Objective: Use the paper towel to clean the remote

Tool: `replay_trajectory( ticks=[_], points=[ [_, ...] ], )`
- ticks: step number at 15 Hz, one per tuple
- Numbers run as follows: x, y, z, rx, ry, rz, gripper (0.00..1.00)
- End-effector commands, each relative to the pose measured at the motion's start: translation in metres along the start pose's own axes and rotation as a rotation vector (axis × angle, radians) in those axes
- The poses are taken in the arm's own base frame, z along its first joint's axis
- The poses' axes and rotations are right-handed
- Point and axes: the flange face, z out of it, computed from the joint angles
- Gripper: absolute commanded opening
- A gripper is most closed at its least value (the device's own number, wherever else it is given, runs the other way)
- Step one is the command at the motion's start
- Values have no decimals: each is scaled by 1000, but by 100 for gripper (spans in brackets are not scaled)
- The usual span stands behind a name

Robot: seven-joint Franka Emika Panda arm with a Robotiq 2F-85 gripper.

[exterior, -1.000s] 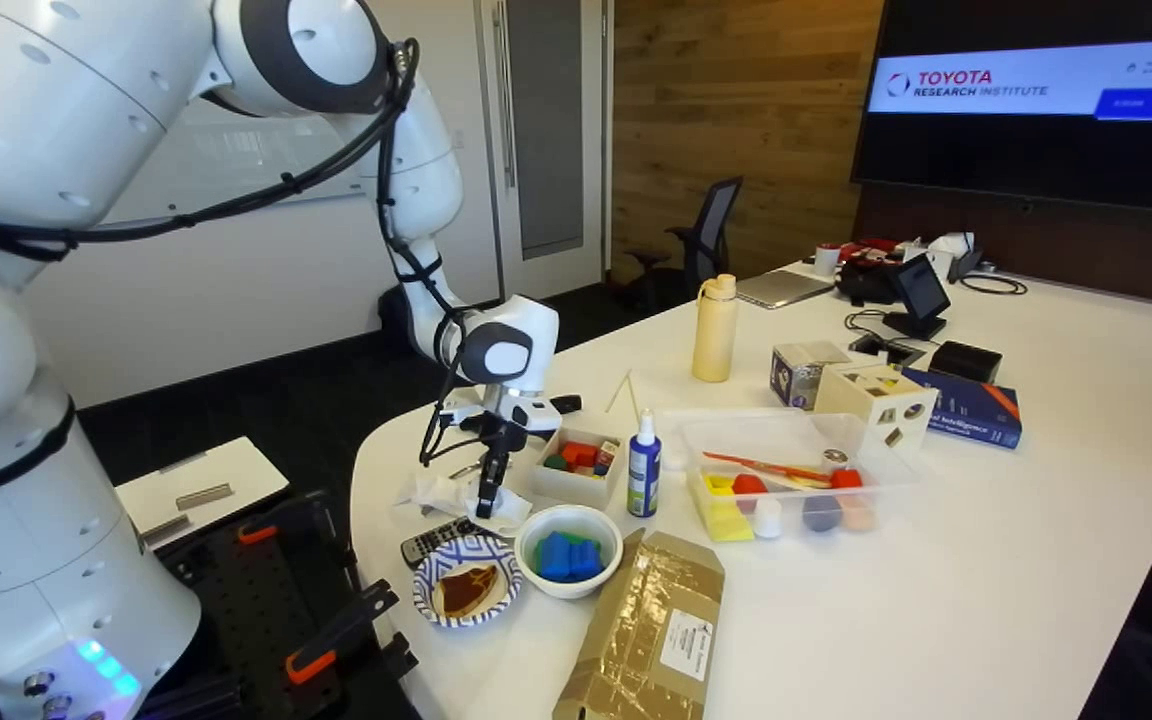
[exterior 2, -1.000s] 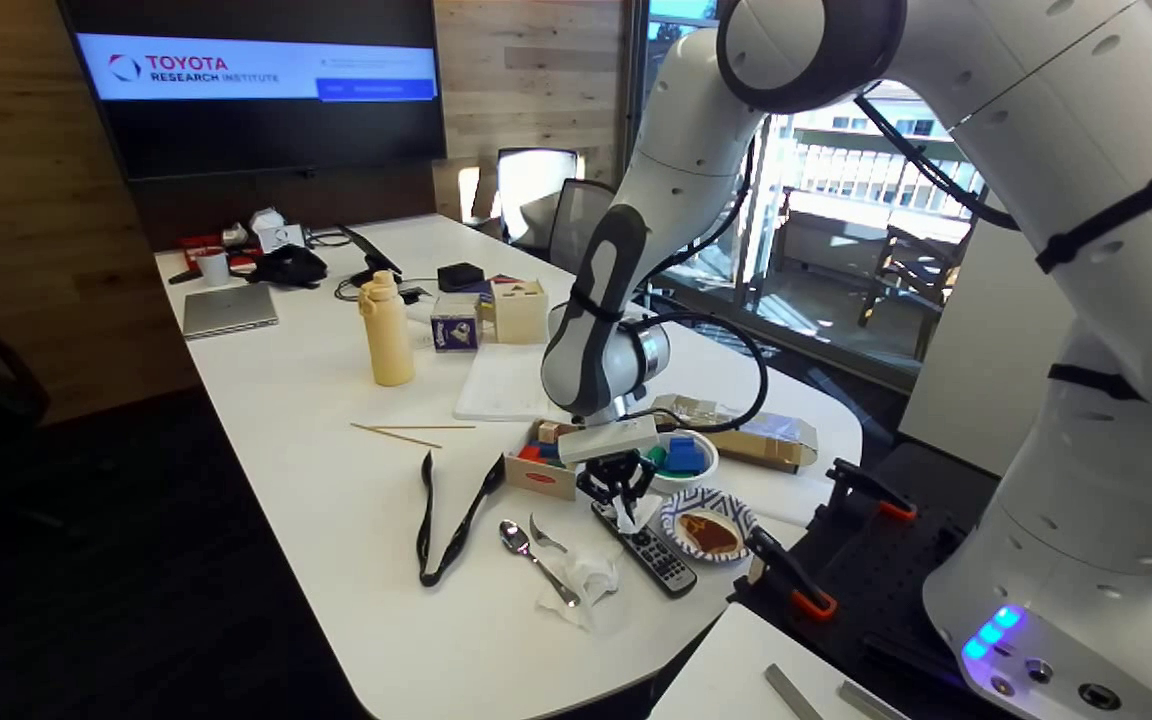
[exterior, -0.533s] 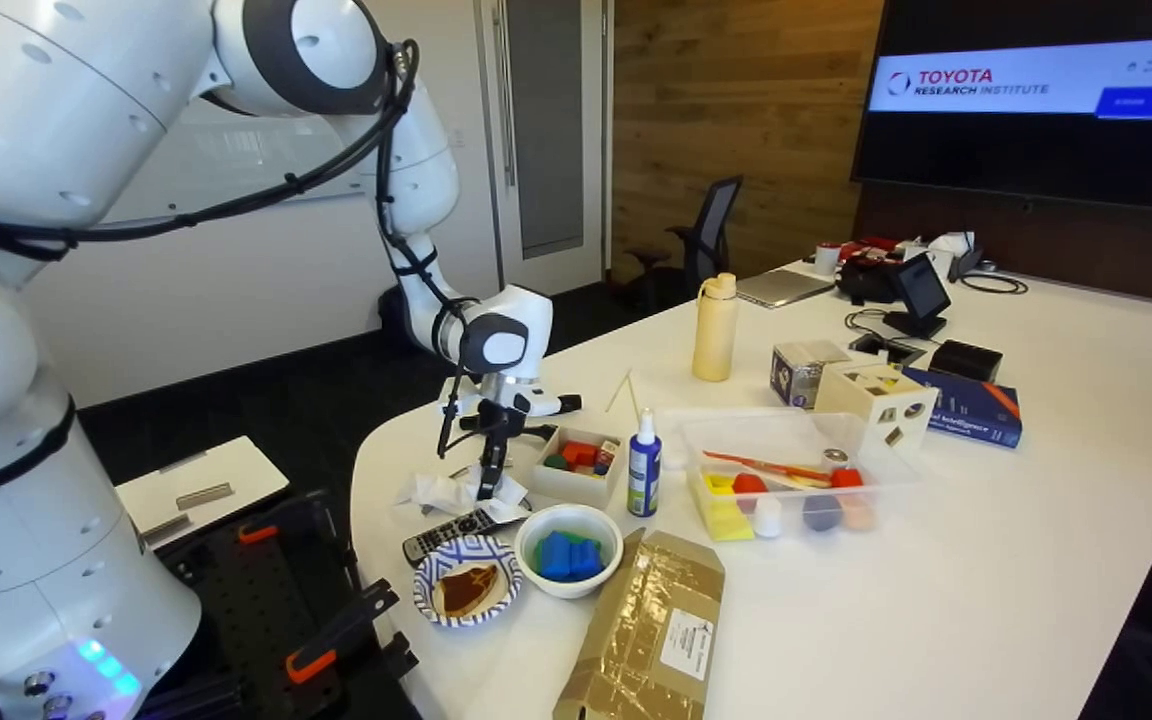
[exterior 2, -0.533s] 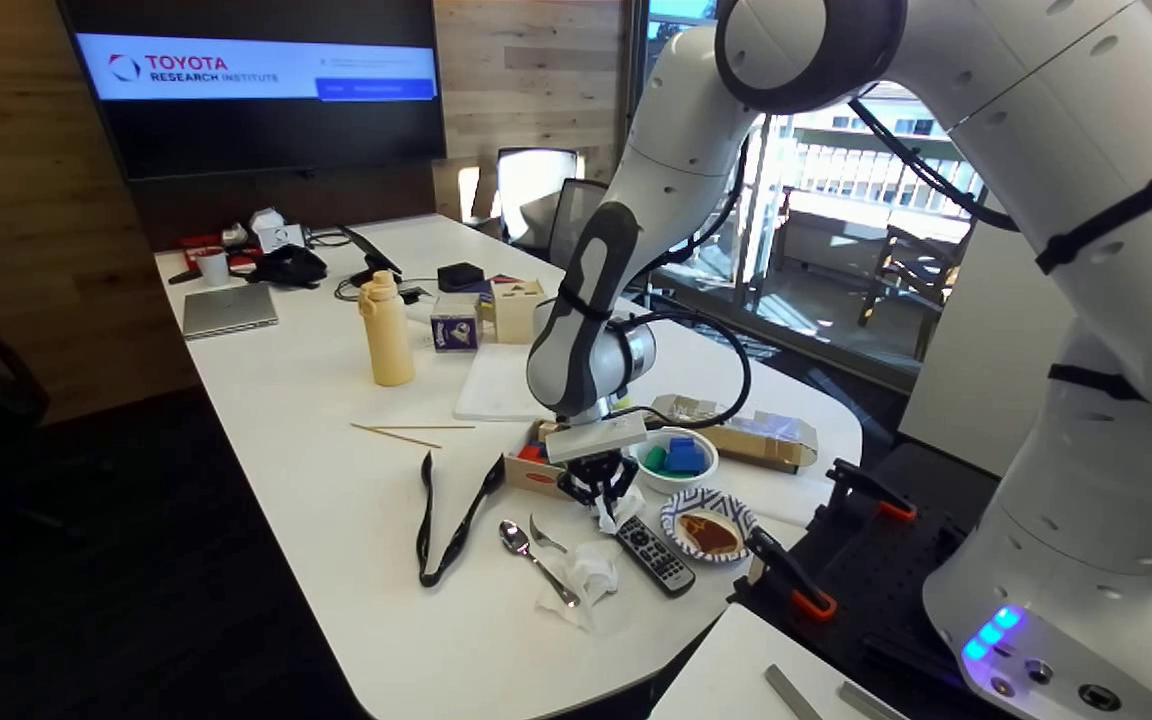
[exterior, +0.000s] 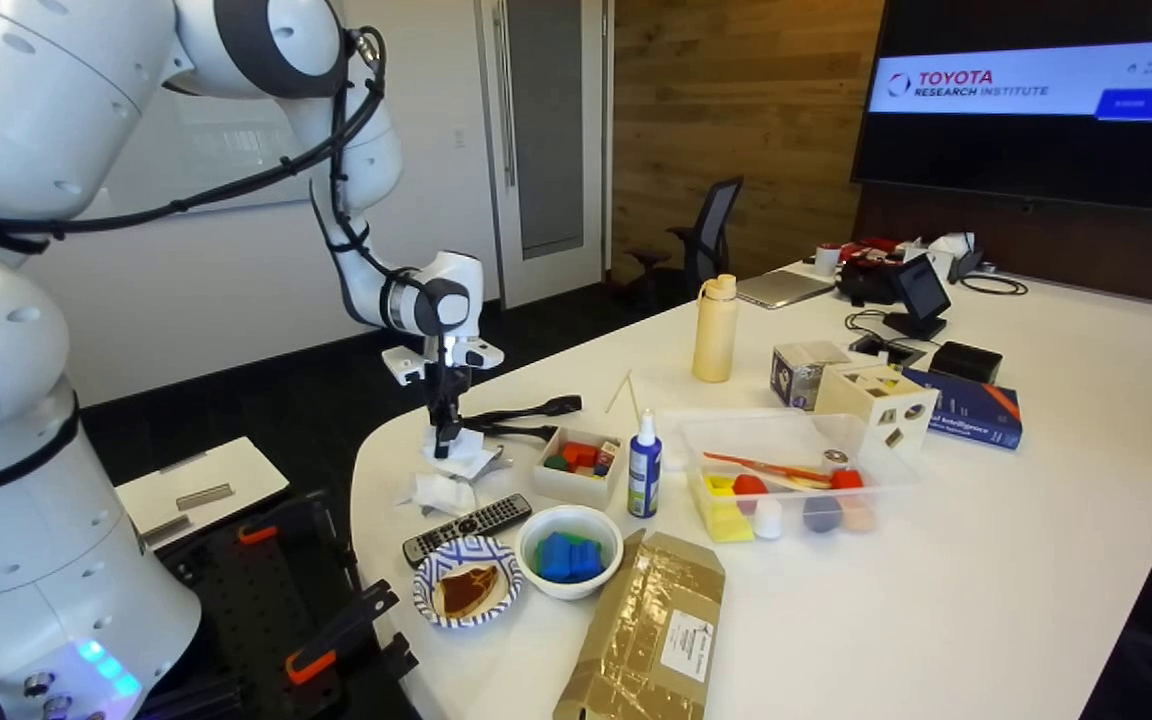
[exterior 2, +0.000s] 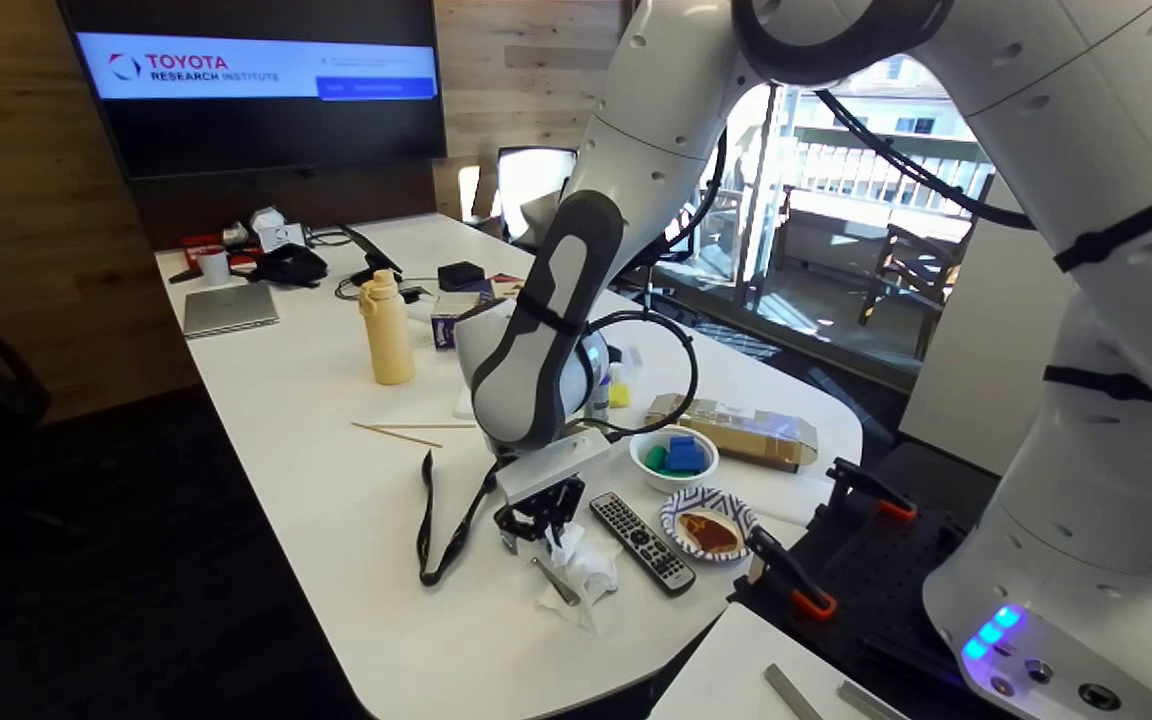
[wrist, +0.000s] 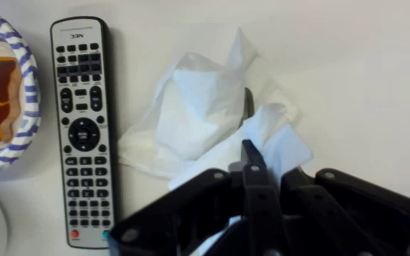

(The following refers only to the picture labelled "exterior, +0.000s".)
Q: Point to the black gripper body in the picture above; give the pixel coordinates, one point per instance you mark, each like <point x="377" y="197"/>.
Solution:
<point x="446" y="383"/>

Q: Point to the black remote control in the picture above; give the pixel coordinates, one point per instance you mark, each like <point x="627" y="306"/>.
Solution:
<point x="468" y="530"/>

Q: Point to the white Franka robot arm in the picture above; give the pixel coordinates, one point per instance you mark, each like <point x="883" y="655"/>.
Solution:
<point x="31" y="534"/>

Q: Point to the crumpled white paper towel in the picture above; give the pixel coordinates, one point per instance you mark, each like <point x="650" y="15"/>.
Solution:
<point x="442" y="494"/>

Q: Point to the black tongs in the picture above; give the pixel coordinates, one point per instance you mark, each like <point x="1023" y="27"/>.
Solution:
<point x="529" y="412"/>

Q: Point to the small box of coloured blocks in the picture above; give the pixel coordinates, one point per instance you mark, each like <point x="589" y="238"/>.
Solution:
<point x="579" y="460"/>

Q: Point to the blue bowl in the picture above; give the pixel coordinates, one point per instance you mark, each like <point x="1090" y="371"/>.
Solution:
<point x="568" y="519"/>

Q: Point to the brown food slice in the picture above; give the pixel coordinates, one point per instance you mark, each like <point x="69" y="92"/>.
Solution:
<point x="468" y="588"/>

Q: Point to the blue patterned plate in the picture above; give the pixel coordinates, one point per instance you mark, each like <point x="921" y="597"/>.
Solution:
<point x="435" y="595"/>

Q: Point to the wooden chopstick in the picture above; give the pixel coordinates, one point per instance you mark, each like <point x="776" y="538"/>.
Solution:
<point x="634" y="397"/>
<point x="618" y="397"/>

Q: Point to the blue toy pieces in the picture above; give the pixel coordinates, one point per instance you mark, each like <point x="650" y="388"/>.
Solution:
<point x="568" y="552"/>

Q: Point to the white glue bottle blue cap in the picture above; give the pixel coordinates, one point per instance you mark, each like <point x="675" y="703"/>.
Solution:
<point x="645" y="474"/>

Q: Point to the white board with metal bars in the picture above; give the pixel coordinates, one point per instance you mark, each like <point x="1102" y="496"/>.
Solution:
<point x="200" y="481"/>

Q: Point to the white door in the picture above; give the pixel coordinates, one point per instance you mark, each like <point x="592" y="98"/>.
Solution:
<point x="545" y="147"/>

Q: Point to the black mounting plate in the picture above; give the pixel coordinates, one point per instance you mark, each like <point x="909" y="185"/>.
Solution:
<point x="258" y="613"/>

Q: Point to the cream plastic bottle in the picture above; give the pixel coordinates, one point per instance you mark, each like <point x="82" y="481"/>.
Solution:
<point x="714" y="332"/>

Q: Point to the red toy ball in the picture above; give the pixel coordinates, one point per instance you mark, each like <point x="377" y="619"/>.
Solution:
<point x="846" y="479"/>
<point x="751" y="486"/>

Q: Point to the black mesh office chair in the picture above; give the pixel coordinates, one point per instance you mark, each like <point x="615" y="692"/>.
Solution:
<point x="714" y="235"/>

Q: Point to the orange toy stick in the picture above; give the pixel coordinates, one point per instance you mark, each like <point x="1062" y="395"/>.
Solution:
<point x="762" y="467"/>

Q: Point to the clear plastic container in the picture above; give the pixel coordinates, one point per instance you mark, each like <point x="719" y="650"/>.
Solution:
<point x="790" y="441"/>

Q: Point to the silver laptop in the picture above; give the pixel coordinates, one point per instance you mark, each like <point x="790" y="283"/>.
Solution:
<point x="786" y="290"/>

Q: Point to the blue toy ball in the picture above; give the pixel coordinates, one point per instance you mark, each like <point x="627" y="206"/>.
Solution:
<point x="821" y="512"/>

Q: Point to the white cup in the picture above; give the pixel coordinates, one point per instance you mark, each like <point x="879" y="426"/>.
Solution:
<point x="826" y="256"/>

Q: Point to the black bag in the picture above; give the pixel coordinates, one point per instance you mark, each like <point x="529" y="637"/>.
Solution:
<point x="869" y="283"/>

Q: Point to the black phone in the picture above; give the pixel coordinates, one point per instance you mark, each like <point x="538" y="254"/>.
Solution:
<point x="887" y="351"/>

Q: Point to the red object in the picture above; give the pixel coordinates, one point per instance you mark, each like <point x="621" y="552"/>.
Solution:
<point x="865" y="248"/>

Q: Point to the black tablet on stand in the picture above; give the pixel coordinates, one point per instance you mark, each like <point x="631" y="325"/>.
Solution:
<point x="921" y="290"/>

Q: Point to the blue cardboard box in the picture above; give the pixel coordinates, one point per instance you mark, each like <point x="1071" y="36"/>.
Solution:
<point x="969" y="411"/>

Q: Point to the small black box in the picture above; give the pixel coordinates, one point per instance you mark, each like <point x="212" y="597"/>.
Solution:
<point x="965" y="360"/>

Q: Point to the white device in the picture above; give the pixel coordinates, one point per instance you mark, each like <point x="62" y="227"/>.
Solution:
<point x="954" y="254"/>

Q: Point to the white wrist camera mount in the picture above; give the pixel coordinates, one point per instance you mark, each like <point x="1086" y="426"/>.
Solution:
<point x="477" y="359"/>

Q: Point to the wall whiteboard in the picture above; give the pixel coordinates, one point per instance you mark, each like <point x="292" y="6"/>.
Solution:
<point x="228" y="147"/>

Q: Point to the wall television screen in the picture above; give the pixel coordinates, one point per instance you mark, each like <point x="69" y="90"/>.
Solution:
<point x="1040" y="134"/>

